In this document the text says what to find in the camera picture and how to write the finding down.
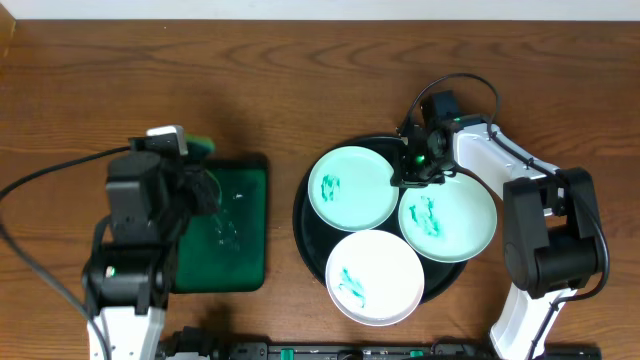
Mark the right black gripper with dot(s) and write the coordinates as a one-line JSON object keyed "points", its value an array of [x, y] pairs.
{"points": [[405, 177]]}

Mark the light green plate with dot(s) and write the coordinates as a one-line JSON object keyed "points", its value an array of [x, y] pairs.
{"points": [[349, 189], [450, 222]]}

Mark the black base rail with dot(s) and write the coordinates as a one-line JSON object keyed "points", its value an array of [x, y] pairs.
{"points": [[264, 351]]}

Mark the rectangular green tray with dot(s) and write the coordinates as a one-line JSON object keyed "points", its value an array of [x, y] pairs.
{"points": [[226, 252]]}

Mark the white plate front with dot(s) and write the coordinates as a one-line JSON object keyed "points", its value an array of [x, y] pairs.
{"points": [[374, 278]]}

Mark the dark green sponge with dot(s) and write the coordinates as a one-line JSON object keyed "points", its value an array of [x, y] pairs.
{"points": [[201, 183]]}

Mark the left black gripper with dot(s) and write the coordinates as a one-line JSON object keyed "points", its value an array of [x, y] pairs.
{"points": [[195, 187]]}

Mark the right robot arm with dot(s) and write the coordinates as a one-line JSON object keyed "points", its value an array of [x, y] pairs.
{"points": [[554, 247]]}

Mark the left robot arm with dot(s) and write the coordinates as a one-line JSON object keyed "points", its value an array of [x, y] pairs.
{"points": [[133, 263]]}

